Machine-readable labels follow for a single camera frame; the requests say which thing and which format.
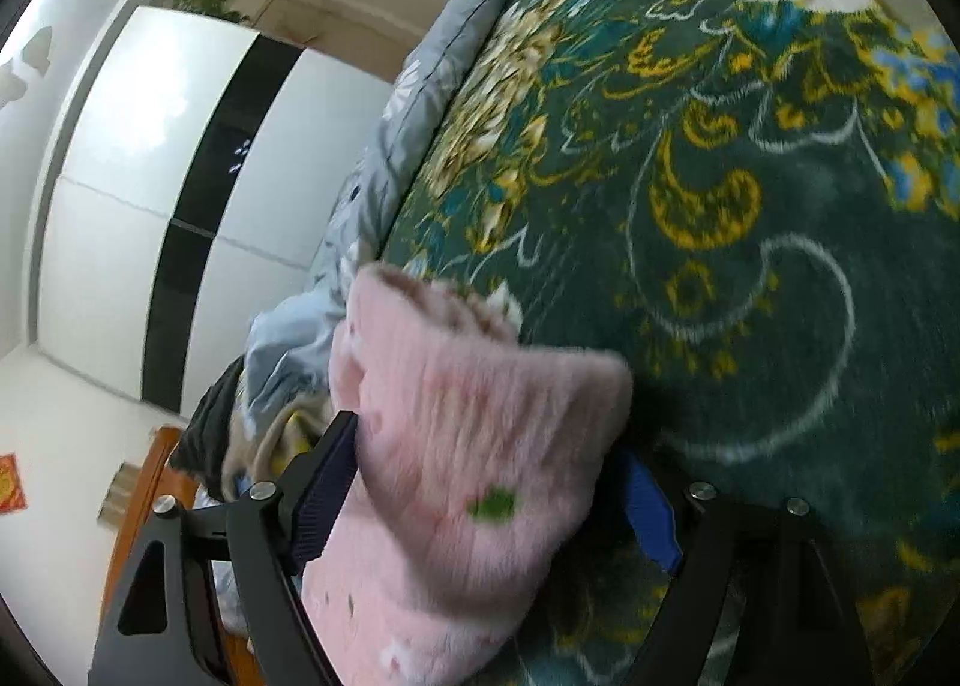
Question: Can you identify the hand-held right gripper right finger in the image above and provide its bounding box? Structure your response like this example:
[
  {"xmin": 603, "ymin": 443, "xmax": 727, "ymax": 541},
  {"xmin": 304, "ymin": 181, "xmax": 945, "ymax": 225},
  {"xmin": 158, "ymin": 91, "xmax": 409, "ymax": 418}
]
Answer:
[{"xmin": 615, "ymin": 450, "xmax": 878, "ymax": 686}]

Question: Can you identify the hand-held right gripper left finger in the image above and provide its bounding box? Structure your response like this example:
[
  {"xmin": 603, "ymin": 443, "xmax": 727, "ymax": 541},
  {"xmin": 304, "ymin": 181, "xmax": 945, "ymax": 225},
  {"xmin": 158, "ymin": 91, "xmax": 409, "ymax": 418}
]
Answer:
[{"xmin": 88, "ymin": 410, "xmax": 361, "ymax": 686}]

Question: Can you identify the pink fleece pajama garment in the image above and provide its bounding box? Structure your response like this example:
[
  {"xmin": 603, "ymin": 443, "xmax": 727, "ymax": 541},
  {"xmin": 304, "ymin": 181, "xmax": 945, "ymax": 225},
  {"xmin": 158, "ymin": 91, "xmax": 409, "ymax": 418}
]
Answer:
[{"xmin": 300, "ymin": 262, "xmax": 635, "ymax": 686}]

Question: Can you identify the beige garment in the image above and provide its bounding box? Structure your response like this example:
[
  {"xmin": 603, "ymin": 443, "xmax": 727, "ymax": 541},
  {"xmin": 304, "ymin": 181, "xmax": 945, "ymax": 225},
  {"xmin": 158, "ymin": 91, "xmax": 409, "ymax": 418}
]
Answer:
[{"xmin": 240, "ymin": 393, "xmax": 335, "ymax": 485}]

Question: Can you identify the wooden headboard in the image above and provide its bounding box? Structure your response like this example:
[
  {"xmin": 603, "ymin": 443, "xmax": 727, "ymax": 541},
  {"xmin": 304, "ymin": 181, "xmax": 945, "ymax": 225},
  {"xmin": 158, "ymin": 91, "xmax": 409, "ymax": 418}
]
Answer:
[{"xmin": 101, "ymin": 423, "xmax": 256, "ymax": 686}]

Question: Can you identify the grey box organizer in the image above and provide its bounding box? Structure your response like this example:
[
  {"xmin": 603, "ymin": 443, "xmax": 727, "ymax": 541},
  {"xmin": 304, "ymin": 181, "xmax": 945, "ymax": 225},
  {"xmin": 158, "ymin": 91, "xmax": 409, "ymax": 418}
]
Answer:
[{"xmin": 97, "ymin": 457, "xmax": 140, "ymax": 529}]

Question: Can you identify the teal floral blanket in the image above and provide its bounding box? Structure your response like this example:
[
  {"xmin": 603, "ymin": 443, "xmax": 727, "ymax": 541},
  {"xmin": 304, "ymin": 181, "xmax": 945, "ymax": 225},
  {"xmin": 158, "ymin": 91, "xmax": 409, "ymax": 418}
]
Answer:
[{"xmin": 375, "ymin": 0, "xmax": 960, "ymax": 686}]

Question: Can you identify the white and black wardrobe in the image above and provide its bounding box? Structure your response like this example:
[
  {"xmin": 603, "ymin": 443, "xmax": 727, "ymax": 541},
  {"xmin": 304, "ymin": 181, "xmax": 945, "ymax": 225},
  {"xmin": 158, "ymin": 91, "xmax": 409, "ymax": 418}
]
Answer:
[{"xmin": 30, "ymin": 4, "xmax": 398, "ymax": 417}]

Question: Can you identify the grey daisy print quilt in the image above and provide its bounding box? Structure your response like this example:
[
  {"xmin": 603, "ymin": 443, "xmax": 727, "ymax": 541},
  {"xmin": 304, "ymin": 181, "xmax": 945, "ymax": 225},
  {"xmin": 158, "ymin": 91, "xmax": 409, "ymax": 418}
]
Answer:
[{"xmin": 244, "ymin": 0, "xmax": 548, "ymax": 425}]

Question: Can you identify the red wall decoration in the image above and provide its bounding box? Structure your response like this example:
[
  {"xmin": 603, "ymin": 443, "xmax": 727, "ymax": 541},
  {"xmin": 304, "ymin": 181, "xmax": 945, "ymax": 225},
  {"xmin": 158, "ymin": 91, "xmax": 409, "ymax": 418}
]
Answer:
[{"xmin": 0, "ymin": 453, "xmax": 27, "ymax": 511}]

